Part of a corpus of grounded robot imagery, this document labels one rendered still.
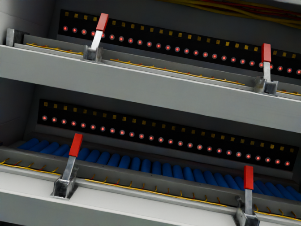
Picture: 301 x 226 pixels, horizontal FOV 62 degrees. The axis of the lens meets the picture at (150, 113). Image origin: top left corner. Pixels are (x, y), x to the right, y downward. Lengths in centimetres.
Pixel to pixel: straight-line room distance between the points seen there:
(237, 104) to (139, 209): 21
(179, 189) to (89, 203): 15
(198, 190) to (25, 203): 26
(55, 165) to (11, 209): 9
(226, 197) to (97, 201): 21
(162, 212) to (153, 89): 18
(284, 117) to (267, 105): 3
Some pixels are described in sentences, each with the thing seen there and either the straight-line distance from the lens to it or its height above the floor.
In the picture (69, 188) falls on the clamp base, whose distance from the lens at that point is 38.
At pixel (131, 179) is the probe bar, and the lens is 43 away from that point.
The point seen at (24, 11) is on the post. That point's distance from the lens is 55.
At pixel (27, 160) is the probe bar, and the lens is 46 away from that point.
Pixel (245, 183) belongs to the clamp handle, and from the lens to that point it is 41.
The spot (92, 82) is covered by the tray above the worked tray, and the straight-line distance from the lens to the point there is 38.
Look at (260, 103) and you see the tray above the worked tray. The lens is 39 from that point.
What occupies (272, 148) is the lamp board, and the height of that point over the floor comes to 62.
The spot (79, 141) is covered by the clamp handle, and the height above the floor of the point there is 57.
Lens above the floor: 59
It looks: 6 degrees up
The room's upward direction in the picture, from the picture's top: 11 degrees clockwise
